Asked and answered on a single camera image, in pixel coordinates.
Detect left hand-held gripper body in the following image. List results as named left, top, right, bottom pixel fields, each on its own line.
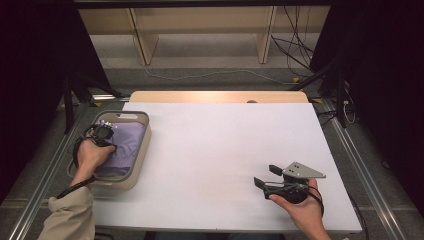
left=83, top=119, right=118, bottom=148

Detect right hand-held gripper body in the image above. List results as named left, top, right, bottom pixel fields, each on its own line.
left=263, top=161, right=327, bottom=204

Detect purple shorts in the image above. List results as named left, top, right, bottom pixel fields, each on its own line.
left=94, top=120, right=147, bottom=177

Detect beige storage bin grey rim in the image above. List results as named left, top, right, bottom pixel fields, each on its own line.
left=66, top=109, right=153, bottom=191

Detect person's left hand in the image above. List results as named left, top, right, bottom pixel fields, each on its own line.
left=70, top=138, right=117, bottom=186

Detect person's right hand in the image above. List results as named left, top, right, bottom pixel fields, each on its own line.
left=268, top=178, right=325, bottom=231

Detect black metal stand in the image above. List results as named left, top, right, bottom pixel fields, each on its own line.
left=61, top=71, right=126, bottom=134
left=289, top=58, right=349, bottom=129

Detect beige wooden shelf unit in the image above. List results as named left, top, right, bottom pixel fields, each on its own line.
left=78, top=5, right=331, bottom=66

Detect black curtain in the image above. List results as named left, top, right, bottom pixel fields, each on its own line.
left=309, top=0, right=424, bottom=211
left=0, top=0, right=113, bottom=204

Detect light wooden table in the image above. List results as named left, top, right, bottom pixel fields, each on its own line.
left=129, top=90, right=309, bottom=104

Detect short aluminium rail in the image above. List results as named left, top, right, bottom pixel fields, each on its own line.
left=91, top=94, right=131, bottom=102

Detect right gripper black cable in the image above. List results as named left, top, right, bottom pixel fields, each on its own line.
left=308, top=186, right=325, bottom=218

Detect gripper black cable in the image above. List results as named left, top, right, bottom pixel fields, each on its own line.
left=308, top=186, right=325, bottom=218
left=56, top=133, right=98, bottom=200

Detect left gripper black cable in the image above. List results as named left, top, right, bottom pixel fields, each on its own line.
left=56, top=133, right=98, bottom=200

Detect aluminium floor rail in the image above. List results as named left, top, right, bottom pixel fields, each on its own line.
left=6, top=99, right=98, bottom=240
left=321, top=99, right=409, bottom=240

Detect thin black floor cable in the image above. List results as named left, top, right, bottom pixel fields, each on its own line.
left=348, top=193, right=370, bottom=240

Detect grey cable loop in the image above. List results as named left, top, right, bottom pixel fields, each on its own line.
left=343, top=98, right=358, bottom=125

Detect tangle of black cables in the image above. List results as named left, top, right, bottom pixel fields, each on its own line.
left=269, top=5, right=316, bottom=79

